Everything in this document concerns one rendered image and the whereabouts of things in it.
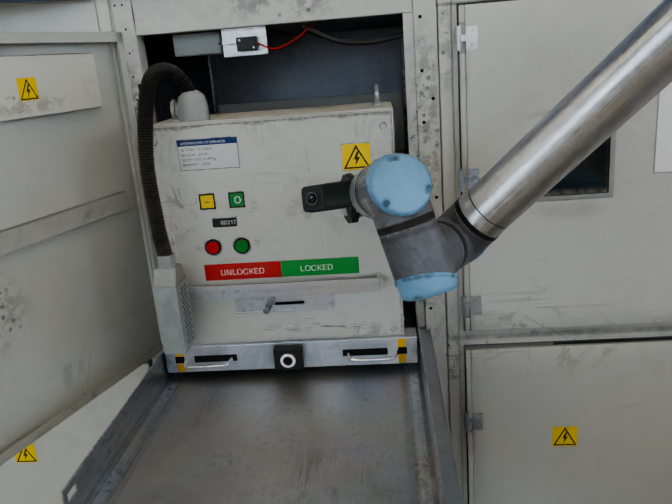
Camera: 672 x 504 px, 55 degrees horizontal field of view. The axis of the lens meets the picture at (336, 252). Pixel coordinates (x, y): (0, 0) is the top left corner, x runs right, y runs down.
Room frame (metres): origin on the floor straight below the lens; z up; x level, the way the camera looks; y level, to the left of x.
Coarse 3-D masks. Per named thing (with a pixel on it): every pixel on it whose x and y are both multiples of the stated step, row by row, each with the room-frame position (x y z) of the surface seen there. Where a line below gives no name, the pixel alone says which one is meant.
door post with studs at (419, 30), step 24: (432, 0) 1.45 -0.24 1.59; (408, 24) 1.46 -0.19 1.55; (432, 24) 1.45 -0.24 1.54; (408, 48) 1.44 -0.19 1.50; (432, 48) 1.45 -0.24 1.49; (408, 72) 1.46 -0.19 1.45; (432, 72) 1.45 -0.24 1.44; (408, 96) 1.46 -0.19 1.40; (432, 96) 1.45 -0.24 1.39; (408, 120) 1.46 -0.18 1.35; (432, 120) 1.45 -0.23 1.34; (408, 144) 1.46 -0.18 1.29; (432, 144) 1.45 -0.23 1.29; (432, 168) 1.45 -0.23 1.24; (432, 192) 1.45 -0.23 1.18; (432, 312) 1.45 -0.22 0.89; (432, 336) 1.45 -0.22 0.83
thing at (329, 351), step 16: (384, 336) 1.26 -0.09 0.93; (400, 336) 1.25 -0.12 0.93; (416, 336) 1.25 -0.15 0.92; (208, 352) 1.28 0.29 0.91; (224, 352) 1.28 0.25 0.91; (240, 352) 1.27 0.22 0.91; (256, 352) 1.27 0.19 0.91; (272, 352) 1.27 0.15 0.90; (304, 352) 1.26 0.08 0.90; (320, 352) 1.26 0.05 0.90; (336, 352) 1.26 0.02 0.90; (352, 352) 1.25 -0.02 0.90; (368, 352) 1.25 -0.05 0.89; (384, 352) 1.25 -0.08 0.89; (400, 352) 1.25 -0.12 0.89; (416, 352) 1.24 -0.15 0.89; (176, 368) 1.29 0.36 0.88; (208, 368) 1.28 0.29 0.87; (224, 368) 1.28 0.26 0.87; (240, 368) 1.27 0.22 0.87; (256, 368) 1.27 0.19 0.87; (272, 368) 1.27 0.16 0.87
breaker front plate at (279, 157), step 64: (192, 128) 1.29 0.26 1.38; (256, 128) 1.28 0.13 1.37; (320, 128) 1.27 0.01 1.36; (384, 128) 1.26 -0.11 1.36; (192, 192) 1.29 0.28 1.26; (256, 192) 1.28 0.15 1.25; (192, 256) 1.29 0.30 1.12; (256, 256) 1.28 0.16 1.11; (320, 256) 1.27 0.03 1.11; (384, 256) 1.26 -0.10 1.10; (256, 320) 1.28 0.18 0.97; (320, 320) 1.27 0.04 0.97; (384, 320) 1.26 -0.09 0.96
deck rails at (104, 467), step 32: (416, 320) 1.38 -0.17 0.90; (160, 384) 1.25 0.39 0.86; (416, 384) 1.18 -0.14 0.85; (128, 416) 1.08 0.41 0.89; (416, 416) 1.06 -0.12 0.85; (96, 448) 0.94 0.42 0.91; (128, 448) 1.03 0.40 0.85; (416, 448) 0.96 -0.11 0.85; (96, 480) 0.92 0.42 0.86; (416, 480) 0.87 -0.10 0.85
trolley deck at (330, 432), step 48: (192, 384) 1.26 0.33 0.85; (240, 384) 1.25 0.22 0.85; (288, 384) 1.23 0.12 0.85; (336, 384) 1.21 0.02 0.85; (384, 384) 1.20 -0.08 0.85; (432, 384) 1.18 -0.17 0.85; (192, 432) 1.07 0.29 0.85; (240, 432) 1.06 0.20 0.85; (288, 432) 1.05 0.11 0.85; (336, 432) 1.03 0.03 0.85; (384, 432) 1.02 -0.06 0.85; (144, 480) 0.94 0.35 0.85; (192, 480) 0.93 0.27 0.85; (240, 480) 0.91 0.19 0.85; (288, 480) 0.90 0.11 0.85; (336, 480) 0.89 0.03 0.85; (384, 480) 0.88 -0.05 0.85
